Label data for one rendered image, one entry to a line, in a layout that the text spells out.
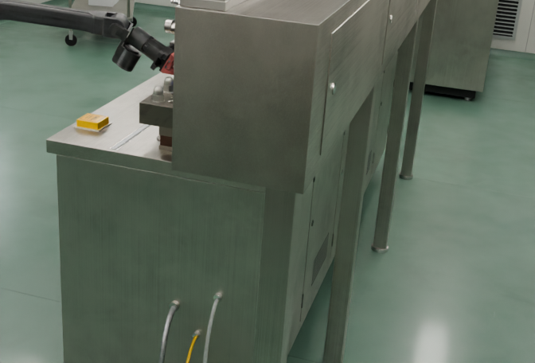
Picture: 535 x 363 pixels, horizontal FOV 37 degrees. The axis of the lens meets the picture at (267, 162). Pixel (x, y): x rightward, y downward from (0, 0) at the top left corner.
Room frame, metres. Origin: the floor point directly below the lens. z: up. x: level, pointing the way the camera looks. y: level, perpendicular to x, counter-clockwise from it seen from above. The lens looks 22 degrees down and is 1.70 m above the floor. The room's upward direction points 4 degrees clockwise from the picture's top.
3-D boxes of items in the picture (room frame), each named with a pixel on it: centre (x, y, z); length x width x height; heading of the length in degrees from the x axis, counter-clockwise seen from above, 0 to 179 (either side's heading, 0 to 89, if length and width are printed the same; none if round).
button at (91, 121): (2.19, 0.52, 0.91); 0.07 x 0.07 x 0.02; 75
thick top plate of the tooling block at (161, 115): (2.06, 0.15, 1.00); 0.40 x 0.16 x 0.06; 75
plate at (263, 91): (2.79, -0.35, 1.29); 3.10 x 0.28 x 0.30; 165
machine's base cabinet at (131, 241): (3.17, -0.04, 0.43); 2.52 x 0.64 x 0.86; 165
